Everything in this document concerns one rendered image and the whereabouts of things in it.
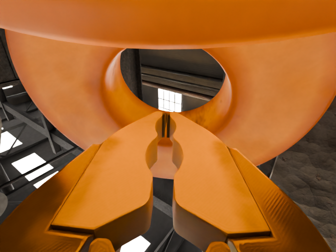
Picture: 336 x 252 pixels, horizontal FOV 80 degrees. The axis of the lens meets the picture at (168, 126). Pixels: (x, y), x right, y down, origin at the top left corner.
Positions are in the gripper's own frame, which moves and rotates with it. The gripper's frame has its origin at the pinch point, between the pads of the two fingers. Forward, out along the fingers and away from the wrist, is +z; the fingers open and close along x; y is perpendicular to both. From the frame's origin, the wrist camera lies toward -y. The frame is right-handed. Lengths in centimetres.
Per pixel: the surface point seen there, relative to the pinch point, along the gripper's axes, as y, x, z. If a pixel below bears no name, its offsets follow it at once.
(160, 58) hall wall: 178, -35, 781
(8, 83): 103, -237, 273
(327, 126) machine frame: 7.1, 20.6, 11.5
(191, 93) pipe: 248, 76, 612
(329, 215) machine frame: 20.7, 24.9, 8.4
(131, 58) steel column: 90, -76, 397
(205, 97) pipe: 246, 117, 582
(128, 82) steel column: 132, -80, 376
